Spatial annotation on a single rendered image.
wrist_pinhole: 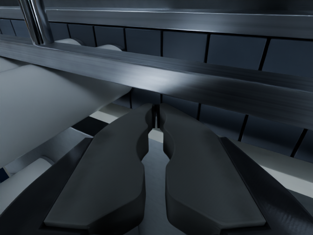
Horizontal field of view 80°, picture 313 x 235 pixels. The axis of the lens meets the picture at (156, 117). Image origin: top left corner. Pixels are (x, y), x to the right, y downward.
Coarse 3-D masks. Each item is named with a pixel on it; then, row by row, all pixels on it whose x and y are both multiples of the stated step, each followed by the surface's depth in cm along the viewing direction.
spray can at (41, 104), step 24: (120, 48) 17; (0, 72) 11; (24, 72) 11; (48, 72) 12; (0, 96) 10; (24, 96) 10; (48, 96) 11; (72, 96) 13; (96, 96) 14; (120, 96) 18; (0, 120) 9; (24, 120) 10; (48, 120) 12; (72, 120) 13; (0, 144) 10; (24, 144) 11
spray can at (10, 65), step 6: (66, 42) 19; (72, 42) 19; (78, 42) 20; (0, 60) 14; (6, 60) 14; (12, 60) 15; (18, 60) 15; (0, 66) 14; (6, 66) 14; (12, 66) 14; (18, 66) 15
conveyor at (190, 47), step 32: (0, 32) 28; (64, 32) 21; (96, 32) 19; (128, 32) 17; (160, 32) 15; (192, 32) 14; (224, 64) 14; (256, 64) 13; (288, 64) 12; (128, 96) 20; (160, 96) 18; (224, 128) 16; (256, 128) 15; (288, 128) 14
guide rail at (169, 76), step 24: (0, 48) 13; (24, 48) 11; (48, 48) 10; (72, 48) 10; (96, 48) 10; (72, 72) 10; (96, 72) 9; (120, 72) 8; (144, 72) 8; (168, 72) 7; (192, 72) 7; (216, 72) 7; (240, 72) 7; (264, 72) 6; (192, 96) 7; (216, 96) 7; (240, 96) 6; (264, 96) 6; (288, 96) 5; (312, 96) 5; (288, 120) 6; (312, 120) 5
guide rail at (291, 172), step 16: (96, 112) 19; (112, 112) 18; (128, 112) 18; (240, 144) 14; (256, 160) 13; (272, 160) 13; (288, 160) 13; (272, 176) 12; (288, 176) 12; (304, 176) 11; (304, 192) 12
